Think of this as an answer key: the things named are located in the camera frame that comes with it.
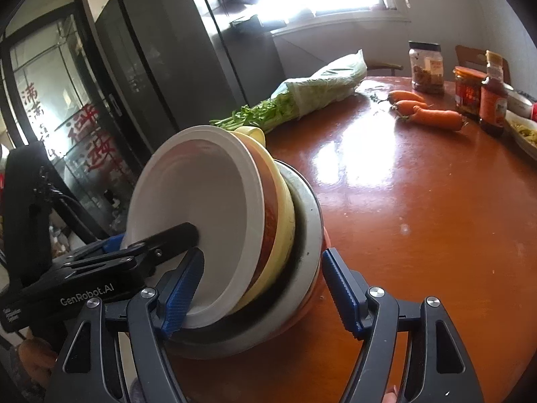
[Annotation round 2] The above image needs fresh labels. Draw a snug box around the dark refrigerator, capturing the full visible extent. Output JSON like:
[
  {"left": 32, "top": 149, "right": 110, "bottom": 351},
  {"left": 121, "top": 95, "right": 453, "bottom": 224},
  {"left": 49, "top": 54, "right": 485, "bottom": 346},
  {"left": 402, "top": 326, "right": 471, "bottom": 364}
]
[{"left": 94, "top": 0, "right": 286, "bottom": 173}]

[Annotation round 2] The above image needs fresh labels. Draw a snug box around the bagged celery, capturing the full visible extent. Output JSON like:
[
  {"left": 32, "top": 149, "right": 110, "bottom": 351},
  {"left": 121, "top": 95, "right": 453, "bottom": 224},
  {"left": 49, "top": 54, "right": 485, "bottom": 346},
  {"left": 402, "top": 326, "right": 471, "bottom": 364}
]
[{"left": 210, "top": 49, "right": 368, "bottom": 132}]

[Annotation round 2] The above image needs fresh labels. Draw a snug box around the large steel basin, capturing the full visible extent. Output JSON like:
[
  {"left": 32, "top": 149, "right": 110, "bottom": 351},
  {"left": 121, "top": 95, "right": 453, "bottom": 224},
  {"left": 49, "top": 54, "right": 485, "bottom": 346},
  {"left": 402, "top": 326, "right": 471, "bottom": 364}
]
[{"left": 168, "top": 160, "right": 324, "bottom": 359}]

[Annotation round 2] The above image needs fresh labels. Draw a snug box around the clear jar with black lid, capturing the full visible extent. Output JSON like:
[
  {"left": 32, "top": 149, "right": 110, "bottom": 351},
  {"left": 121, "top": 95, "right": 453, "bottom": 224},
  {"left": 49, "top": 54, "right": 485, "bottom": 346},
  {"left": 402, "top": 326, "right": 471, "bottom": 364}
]
[{"left": 408, "top": 41, "right": 445, "bottom": 94}]

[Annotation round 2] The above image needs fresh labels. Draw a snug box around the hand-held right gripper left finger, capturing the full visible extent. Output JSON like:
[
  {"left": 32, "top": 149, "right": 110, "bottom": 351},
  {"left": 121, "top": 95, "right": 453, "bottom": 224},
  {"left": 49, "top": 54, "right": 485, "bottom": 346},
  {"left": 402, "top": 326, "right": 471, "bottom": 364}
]
[{"left": 44, "top": 248, "right": 206, "bottom": 403}]

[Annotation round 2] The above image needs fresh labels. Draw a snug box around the wooden chair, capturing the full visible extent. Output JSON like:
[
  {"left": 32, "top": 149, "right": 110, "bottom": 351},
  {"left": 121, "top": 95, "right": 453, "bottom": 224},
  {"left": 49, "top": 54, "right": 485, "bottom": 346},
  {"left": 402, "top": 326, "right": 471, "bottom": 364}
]
[{"left": 455, "top": 45, "right": 510, "bottom": 85}]

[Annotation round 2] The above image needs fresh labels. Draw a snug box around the glass door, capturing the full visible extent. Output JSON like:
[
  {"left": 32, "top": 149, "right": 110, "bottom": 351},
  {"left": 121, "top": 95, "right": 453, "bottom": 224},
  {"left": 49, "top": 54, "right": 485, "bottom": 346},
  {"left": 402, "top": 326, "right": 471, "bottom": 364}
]
[{"left": 0, "top": 12, "right": 143, "bottom": 253}]

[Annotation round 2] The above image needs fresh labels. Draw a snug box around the orange plastic plate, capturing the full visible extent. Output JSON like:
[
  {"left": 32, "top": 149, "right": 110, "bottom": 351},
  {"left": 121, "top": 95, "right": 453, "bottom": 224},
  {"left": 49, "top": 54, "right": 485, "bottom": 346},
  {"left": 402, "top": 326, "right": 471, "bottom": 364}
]
[{"left": 180, "top": 224, "right": 332, "bottom": 362}]

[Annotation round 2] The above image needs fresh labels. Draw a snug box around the wire storage rack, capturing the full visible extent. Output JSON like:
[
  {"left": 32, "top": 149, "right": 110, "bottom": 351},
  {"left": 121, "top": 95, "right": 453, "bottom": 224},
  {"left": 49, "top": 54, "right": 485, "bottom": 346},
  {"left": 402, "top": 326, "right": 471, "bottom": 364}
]
[{"left": 216, "top": 0, "right": 269, "bottom": 30}]

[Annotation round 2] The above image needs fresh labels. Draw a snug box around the long orange carrot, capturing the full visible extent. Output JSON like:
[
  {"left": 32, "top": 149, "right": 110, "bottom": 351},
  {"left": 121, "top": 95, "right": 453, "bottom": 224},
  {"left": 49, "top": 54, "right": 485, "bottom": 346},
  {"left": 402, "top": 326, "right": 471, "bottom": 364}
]
[{"left": 409, "top": 107, "right": 467, "bottom": 131}]

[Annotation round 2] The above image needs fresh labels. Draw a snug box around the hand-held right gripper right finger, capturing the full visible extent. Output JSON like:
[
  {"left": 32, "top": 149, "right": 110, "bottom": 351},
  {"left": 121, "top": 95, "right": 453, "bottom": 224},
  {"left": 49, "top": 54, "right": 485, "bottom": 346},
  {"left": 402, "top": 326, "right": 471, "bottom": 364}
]
[{"left": 321, "top": 248, "right": 485, "bottom": 403}]

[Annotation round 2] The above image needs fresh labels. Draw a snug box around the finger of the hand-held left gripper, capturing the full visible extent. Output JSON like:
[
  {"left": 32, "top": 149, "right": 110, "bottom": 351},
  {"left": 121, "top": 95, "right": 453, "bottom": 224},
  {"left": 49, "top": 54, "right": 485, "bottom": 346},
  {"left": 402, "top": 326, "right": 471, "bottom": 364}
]
[
  {"left": 63, "top": 232, "right": 127, "bottom": 261},
  {"left": 52, "top": 222, "right": 200, "bottom": 278}
]

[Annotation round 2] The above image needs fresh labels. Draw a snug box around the red instant noodle bowl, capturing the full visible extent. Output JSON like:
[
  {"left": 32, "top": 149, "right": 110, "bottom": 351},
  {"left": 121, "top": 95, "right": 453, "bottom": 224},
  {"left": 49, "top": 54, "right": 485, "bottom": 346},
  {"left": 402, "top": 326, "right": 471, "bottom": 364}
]
[{"left": 126, "top": 125, "right": 266, "bottom": 329}]

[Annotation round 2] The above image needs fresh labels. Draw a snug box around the yellow bowl with handle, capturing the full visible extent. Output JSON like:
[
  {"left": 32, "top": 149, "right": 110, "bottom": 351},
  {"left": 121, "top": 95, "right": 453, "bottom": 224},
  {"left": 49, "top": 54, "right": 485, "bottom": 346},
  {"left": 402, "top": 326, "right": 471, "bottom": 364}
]
[{"left": 227, "top": 126, "right": 296, "bottom": 313}]

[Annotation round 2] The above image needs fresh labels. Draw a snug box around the red chili sauce jar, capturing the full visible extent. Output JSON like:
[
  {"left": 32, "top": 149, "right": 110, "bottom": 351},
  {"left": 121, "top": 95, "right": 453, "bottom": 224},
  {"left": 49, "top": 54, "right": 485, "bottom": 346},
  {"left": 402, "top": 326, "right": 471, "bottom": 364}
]
[{"left": 454, "top": 66, "right": 486, "bottom": 119}]

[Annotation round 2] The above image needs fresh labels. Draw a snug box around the small dark steel bowl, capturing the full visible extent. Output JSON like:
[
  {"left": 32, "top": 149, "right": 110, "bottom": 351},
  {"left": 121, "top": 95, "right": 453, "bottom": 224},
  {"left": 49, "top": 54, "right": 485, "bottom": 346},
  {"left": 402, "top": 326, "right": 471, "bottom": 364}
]
[{"left": 505, "top": 86, "right": 537, "bottom": 114}]

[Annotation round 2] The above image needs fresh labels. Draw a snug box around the white plate of food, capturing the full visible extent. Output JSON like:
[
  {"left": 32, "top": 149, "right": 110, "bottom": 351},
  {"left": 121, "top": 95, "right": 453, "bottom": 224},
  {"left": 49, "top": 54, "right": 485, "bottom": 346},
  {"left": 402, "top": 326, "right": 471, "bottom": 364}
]
[{"left": 503, "top": 110, "right": 537, "bottom": 160}]

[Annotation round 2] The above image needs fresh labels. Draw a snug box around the brown sauce bottle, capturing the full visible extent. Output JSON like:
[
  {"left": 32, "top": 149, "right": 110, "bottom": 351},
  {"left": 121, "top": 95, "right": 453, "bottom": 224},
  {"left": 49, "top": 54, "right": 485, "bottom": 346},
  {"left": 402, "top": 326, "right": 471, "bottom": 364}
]
[{"left": 479, "top": 50, "right": 509, "bottom": 137}]

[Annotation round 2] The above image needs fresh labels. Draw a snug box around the black cable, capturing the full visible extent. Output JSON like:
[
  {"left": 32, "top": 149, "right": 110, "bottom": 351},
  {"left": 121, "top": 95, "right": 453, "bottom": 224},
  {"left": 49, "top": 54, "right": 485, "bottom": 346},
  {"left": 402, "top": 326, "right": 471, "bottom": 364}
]
[{"left": 40, "top": 168, "right": 99, "bottom": 238}]

